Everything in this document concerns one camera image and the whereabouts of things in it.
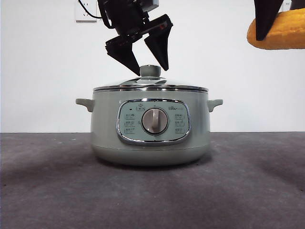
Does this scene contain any yellow corn cob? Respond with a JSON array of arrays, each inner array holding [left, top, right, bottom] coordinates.
[[246, 9, 305, 51]]

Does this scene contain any glass lid with green knob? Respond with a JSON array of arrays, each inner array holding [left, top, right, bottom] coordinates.
[[92, 64, 209, 93]]

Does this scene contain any sage green electric pot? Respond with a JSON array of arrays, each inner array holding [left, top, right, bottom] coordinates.
[[75, 88, 224, 167]]

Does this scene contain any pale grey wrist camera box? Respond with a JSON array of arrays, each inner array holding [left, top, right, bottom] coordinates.
[[142, 0, 160, 13]]

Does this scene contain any black cable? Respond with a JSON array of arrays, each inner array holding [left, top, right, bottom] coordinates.
[[77, 0, 103, 19]]

